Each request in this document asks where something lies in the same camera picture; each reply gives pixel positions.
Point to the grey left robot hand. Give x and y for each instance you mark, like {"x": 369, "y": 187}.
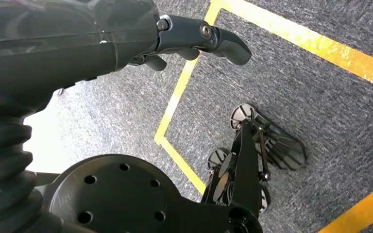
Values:
{"x": 61, "y": 48}

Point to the yellow floor tape strip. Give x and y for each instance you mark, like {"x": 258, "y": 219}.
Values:
{"x": 321, "y": 45}
{"x": 180, "y": 86}
{"x": 183, "y": 165}
{"x": 363, "y": 212}

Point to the ribbed grey left arm sleeve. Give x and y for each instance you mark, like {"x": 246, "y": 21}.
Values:
{"x": 3, "y": 167}

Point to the black robot leg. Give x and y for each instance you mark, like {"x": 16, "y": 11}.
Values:
{"x": 115, "y": 199}

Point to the black robot foot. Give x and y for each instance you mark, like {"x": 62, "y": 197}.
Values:
{"x": 286, "y": 151}

